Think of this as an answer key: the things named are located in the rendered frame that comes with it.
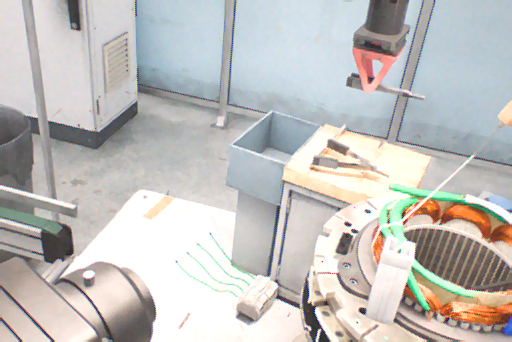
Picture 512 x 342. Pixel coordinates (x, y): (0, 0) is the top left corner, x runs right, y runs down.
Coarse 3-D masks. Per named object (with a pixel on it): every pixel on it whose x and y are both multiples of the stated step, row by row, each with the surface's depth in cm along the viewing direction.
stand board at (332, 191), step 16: (336, 128) 99; (320, 144) 93; (352, 144) 94; (368, 144) 95; (384, 144) 95; (304, 160) 88; (352, 160) 89; (368, 160) 90; (384, 160) 90; (400, 160) 91; (416, 160) 91; (288, 176) 86; (304, 176) 84; (320, 176) 84; (336, 176) 84; (352, 176) 85; (368, 176) 85; (384, 176) 86; (400, 176) 86; (416, 176) 87; (320, 192) 84; (336, 192) 83; (352, 192) 81; (368, 192) 81; (384, 192) 82
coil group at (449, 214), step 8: (448, 208) 68; (456, 208) 67; (472, 208) 66; (448, 216) 68; (456, 216) 67; (464, 216) 67; (472, 216) 67; (488, 216) 66; (440, 224) 69; (480, 224) 66; (488, 224) 66; (488, 232) 66
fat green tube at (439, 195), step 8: (392, 184) 66; (400, 184) 66; (400, 192) 66; (408, 192) 66; (416, 192) 66; (424, 192) 66; (432, 192) 66; (440, 192) 67; (440, 200) 67; (448, 200) 67; (456, 200) 66; (464, 200) 66; (480, 208) 66; (496, 216) 65
